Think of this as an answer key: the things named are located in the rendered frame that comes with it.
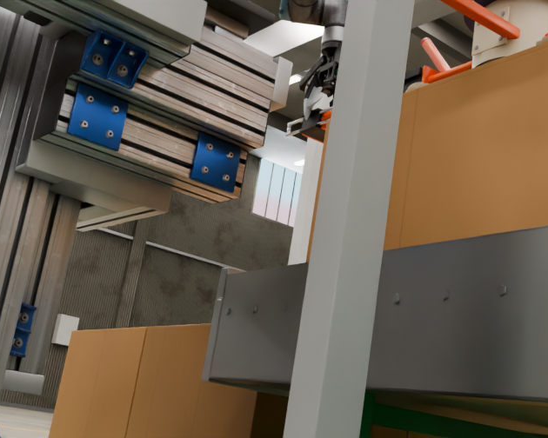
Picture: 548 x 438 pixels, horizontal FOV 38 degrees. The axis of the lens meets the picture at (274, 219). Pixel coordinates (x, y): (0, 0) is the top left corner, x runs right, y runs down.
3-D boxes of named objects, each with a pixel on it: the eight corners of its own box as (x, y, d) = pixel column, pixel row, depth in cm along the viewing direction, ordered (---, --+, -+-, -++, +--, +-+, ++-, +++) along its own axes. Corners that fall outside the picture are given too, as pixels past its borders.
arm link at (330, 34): (317, 32, 206) (341, 44, 210) (315, 49, 205) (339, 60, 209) (336, 23, 200) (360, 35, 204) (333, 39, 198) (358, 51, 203)
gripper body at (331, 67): (330, 82, 194) (337, 36, 197) (309, 90, 201) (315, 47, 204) (354, 92, 198) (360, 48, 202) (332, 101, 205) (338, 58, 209)
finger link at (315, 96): (310, 107, 192) (325, 80, 196) (295, 113, 197) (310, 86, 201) (318, 116, 193) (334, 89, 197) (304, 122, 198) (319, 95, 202)
